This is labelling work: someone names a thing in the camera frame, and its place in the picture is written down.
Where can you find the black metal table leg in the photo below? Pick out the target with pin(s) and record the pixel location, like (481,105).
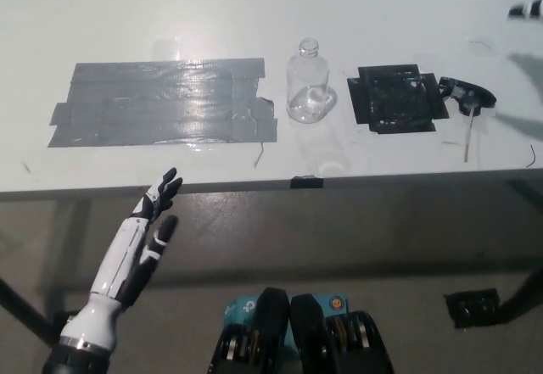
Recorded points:
(524,291)
(23,310)

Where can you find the black tape square patch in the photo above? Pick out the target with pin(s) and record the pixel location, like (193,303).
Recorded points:
(394,98)

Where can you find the teal box with logo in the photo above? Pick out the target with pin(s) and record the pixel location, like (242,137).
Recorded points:
(242,306)

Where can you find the clear plastic bottle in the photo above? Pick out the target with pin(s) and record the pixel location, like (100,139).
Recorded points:
(307,85)

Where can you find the grey duct tape patch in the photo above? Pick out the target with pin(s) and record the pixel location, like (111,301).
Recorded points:
(161,102)

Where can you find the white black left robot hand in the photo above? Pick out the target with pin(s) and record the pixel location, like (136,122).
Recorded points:
(123,255)

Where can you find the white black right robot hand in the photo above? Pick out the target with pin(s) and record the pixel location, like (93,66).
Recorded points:
(530,9)

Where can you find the black spray trigger lid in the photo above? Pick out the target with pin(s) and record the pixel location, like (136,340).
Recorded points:
(468,94)

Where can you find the thin dark hair strand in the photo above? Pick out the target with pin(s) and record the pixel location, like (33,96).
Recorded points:
(481,43)

